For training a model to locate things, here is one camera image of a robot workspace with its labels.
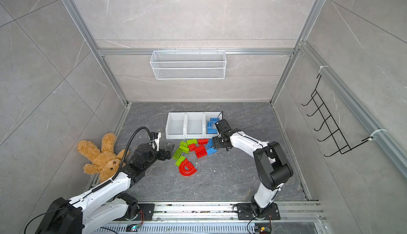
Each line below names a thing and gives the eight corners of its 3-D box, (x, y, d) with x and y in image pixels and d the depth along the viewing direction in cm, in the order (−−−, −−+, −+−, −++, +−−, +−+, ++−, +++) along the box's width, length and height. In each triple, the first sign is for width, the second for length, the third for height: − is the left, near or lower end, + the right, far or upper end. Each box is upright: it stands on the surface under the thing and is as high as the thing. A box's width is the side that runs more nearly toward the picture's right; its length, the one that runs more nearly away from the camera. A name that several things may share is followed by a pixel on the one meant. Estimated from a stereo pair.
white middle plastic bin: (184, 141, 101) (183, 134, 95) (187, 118, 113) (186, 111, 107) (204, 141, 101) (204, 135, 95) (204, 118, 113) (204, 111, 107)
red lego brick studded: (198, 159, 93) (197, 157, 91) (194, 149, 97) (194, 148, 95) (207, 155, 94) (208, 153, 92) (203, 146, 98) (203, 144, 96)
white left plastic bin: (166, 141, 101) (163, 135, 95) (170, 119, 113) (168, 111, 107) (185, 141, 101) (184, 135, 95) (188, 119, 113) (187, 111, 107)
